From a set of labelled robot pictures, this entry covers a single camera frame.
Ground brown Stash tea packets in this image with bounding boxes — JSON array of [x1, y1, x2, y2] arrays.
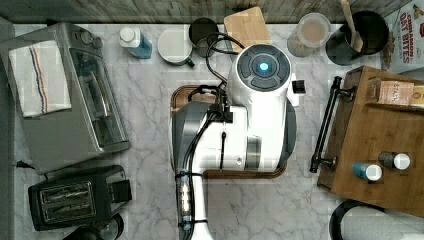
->
[[378, 81, 414, 106]]

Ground teal box wooden lid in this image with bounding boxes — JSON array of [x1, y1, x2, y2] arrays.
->
[[224, 6, 270, 47]]

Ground black utensil holder pot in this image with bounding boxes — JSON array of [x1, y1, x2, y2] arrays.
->
[[325, 10, 390, 67]]

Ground silver toaster oven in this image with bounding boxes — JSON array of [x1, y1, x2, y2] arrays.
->
[[1, 22, 130, 175]]

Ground black two-slot toaster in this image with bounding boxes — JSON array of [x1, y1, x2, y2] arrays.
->
[[28, 165, 132, 231]]

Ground blue bottle white cap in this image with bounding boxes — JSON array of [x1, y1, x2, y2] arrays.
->
[[119, 27, 152, 59]]

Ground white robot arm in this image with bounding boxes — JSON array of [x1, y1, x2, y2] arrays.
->
[[169, 44, 304, 240]]

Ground wooden tea organizer box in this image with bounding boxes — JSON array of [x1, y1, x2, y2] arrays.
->
[[365, 78, 423, 112]]

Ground white lidded mug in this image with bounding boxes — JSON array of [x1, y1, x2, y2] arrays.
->
[[157, 28, 195, 68]]

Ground clear jar white lid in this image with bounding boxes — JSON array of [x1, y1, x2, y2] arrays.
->
[[287, 13, 331, 57]]

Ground striped white dish towel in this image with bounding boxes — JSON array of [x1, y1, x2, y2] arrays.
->
[[9, 40, 72, 118]]

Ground blue salt shaker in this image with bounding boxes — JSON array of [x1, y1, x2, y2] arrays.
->
[[352, 162, 382, 181]]

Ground yellow tea packets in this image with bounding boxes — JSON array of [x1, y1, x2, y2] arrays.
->
[[410, 85, 424, 108]]

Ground dark pepper shaker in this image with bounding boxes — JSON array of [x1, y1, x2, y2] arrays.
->
[[378, 151, 411, 170]]

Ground cinnamon oat bites box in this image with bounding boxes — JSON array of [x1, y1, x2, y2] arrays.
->
[[381, 0, 424, 73]]

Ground black round object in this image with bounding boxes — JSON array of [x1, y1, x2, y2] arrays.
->
[[62, 214, 124, 240]]

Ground wooden spoon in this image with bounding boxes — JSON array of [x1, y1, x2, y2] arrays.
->
[[340, 0, 363, 52]]

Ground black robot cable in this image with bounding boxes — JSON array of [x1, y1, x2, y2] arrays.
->
[[173, 31, 246, 240]]

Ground black empty cup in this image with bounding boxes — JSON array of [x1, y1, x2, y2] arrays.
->
[[189, 17, 219, 57]]

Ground black drawer handle bar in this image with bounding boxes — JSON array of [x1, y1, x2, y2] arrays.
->
[[309, 76, 356, 173]]

